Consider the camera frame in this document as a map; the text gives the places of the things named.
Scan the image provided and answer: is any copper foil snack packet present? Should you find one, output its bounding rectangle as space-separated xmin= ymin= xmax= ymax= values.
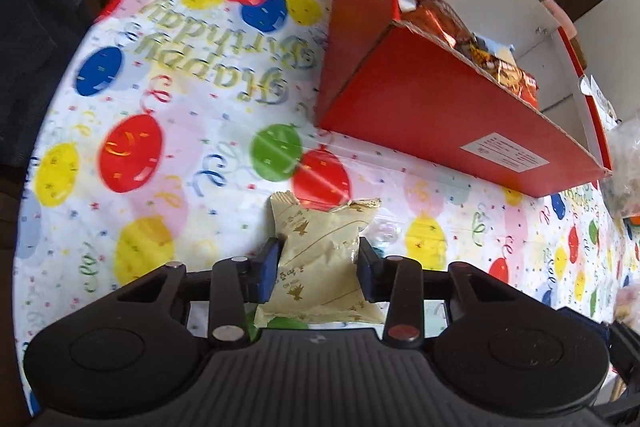
xmin=400 ymin=0 xmax=476 ymax=50

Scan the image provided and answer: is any red cardboard box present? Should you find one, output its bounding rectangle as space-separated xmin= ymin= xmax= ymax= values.
xmin=315 ymin=0 xmax=613 ymax=198

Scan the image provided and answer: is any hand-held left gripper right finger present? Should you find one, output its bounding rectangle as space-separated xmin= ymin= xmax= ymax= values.
xmin=358 ymin=237 xmax=513 ymax=344

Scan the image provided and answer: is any cream snack packet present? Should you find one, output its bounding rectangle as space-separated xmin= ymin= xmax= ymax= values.
xmin=254 ymin=191 xmax=387 ymax=328

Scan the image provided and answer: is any clear plastic bag of snacks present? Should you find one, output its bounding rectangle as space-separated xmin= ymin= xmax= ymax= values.
xmin=600 ymin=117 xmax=640 ymax=220

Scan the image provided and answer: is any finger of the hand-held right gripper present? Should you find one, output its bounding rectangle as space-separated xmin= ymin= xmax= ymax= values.
xmin=607 ymin=322 xmax=640 ymax=380

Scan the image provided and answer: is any red snack packet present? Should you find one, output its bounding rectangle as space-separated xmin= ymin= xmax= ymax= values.
xmin=470 ymin=47 xmax=542 ymax=108

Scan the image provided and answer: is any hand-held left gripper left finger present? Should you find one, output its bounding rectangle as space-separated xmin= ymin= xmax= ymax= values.
xmin=115 ymin=237 xmax=282 ymax=350

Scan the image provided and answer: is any balloon print tablecloth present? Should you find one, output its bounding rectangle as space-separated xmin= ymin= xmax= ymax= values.
xmin=15 ymin=0 xmax=640 ymax=413

